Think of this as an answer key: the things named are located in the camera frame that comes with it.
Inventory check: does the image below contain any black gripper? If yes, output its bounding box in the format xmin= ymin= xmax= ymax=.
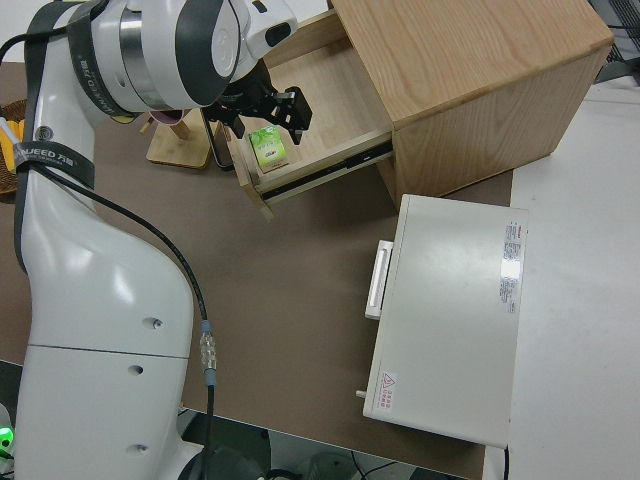
xmin=203 ymin=68 xmax=315 ymax=147

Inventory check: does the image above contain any wooden drawer cabinet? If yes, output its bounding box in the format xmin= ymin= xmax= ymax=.
xmin=219 ymin=9 xmax=396 ymax=224

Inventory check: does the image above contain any green paper box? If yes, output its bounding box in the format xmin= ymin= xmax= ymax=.
xmin=248 ymin=125 xmax=291 ymax=171

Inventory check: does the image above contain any bamboo mug rack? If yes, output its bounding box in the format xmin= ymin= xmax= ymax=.
xmin=138 ymin=107 xmax=224 ymax=171

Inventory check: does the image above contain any pink mug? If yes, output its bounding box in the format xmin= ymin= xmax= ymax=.
xmin=148 ymin=108 xmax=187 ymax=126

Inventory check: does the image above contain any brown table mat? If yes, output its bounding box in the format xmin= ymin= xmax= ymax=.
xmin=0 ymin=62 xmax=517 ymax=480

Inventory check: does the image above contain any wicker basket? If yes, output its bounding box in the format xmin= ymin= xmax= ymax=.
xmin=0 ymin=98 xmax=29 ymax=197

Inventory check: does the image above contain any white toaster oven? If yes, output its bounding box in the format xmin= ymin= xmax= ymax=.
xmin=355 ymin=193 xmax=530 ymax=448

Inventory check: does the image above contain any dark mesh chair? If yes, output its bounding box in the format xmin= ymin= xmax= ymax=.
xmin=597 ymin=0 xmax=640 ymax=84

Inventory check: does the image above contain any green lit device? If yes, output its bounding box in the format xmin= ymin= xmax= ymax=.
xmin=0 ymin=399 xmax=17 ymax=464

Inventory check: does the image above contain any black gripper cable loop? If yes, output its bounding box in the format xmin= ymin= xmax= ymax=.
xmin=201 ymin=107 xmax=236 ymax=172

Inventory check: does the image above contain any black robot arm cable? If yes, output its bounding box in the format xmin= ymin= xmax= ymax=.
xmin=0 ymin=19 xmax=221 ymax=480

